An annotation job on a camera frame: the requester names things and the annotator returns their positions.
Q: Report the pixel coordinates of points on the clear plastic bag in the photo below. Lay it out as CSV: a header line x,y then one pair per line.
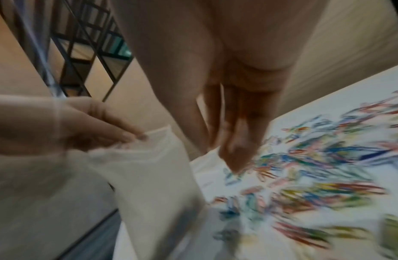
x,y
144,188

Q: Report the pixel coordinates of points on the person's left hand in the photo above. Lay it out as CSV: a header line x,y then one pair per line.
x,y
80,121

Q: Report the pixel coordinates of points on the black metal shelf rack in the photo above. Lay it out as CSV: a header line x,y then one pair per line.
x,y
86,48

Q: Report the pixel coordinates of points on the person's right hand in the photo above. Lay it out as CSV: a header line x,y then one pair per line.
x,y
250,38

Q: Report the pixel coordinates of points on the pile of coloured paper clips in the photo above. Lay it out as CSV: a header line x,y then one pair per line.
x,y
317,172

